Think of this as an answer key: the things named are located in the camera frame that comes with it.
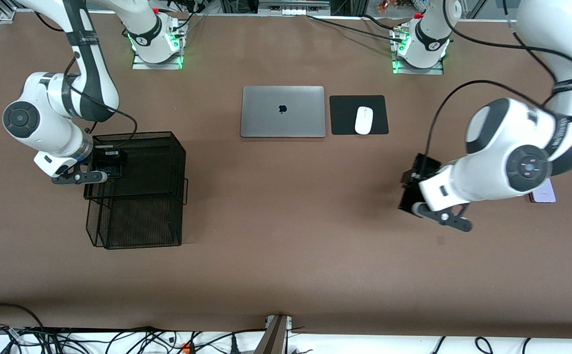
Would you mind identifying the tall black smartphone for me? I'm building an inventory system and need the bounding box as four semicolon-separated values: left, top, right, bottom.
397;153;442;213

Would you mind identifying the silver closed laptop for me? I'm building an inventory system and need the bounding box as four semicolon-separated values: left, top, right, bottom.
240;86;326;139

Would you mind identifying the grey aluminium post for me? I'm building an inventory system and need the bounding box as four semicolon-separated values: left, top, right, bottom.
253;315;292;354

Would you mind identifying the lavender flip phone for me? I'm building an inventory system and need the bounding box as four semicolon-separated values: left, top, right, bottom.
528;178;557;204

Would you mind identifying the black looped floor cable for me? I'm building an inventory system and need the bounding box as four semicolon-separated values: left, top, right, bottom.
0;303;45;331

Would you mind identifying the black mouse pad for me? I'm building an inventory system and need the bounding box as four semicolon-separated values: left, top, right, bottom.
329;95;390;136

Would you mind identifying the black wire mesh tray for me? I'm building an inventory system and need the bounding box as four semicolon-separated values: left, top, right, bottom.
84;131;189;250

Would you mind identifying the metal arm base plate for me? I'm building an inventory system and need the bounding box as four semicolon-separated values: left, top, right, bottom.
132;20;185;70
391;25;445;75

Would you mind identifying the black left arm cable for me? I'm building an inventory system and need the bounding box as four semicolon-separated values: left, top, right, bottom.
426;0;572;158

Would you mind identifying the white computer mouse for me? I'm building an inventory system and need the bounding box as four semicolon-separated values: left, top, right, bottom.
354;106;374;135

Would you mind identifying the black table cable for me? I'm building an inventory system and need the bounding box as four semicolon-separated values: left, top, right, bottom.
306;15;395;38
360;14;402;30

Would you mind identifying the small black flip phone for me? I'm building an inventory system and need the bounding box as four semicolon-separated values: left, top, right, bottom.
89;162;122;179

